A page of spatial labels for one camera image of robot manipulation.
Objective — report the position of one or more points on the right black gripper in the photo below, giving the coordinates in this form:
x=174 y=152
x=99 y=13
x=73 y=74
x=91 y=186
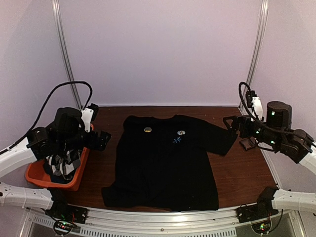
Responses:
x=235 y=125

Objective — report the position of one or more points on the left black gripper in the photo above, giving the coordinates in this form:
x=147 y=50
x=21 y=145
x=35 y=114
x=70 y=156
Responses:
x=101 y=141

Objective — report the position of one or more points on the round gold brooch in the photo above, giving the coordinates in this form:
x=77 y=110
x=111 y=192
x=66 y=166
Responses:
x=181 y=132

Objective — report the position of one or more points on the black t-shirt blue logo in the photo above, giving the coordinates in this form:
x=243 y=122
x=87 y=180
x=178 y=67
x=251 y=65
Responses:
x=161 y=169

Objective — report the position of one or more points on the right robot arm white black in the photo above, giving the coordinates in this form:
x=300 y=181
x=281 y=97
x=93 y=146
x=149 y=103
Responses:
x=296 y=144

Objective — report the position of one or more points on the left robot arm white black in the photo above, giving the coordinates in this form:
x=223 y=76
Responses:
x=13 y=158

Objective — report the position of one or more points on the black white checkered shirt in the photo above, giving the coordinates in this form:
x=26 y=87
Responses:
x=63 y=165

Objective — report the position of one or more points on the dark blue garment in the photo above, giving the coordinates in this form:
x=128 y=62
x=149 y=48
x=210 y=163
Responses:
x=60 y=179

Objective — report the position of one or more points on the orange plastic bin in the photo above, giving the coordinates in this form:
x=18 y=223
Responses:
x=74 y=182

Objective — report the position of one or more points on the left circuit board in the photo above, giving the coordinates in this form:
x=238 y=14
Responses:
x=62 y=227

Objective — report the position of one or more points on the circuit board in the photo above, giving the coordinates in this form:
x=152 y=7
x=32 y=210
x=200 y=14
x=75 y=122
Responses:
x=261 y=227
x=62 y=227

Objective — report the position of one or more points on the right circuit board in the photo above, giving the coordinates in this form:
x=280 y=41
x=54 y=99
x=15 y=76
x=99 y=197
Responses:
x=261 y=227

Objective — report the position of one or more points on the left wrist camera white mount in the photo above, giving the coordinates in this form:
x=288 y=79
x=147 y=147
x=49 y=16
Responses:
x=88 y=115

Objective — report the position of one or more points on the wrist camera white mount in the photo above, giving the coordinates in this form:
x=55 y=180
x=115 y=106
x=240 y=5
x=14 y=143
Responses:
x=254 y=104
x=88 y=115

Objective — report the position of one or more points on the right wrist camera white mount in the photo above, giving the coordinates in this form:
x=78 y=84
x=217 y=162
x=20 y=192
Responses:
x=254 y=104

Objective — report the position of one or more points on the aluminium front rail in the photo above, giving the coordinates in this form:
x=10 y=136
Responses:
x=221 y=223

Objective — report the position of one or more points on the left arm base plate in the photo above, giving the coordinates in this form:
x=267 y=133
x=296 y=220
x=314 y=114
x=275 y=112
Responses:
x=69 y=213

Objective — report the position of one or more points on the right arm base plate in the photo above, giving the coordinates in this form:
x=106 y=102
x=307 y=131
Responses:
x=249 y=213

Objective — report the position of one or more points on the right aluminium corner post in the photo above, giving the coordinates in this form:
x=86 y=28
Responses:
x=262 y=23

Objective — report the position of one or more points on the aluminium corner post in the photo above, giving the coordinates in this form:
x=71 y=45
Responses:
x=262 y=23
x=64 y=51

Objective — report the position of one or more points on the left aluminium corner post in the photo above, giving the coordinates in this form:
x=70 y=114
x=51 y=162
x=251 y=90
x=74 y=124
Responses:
x=64 y=51

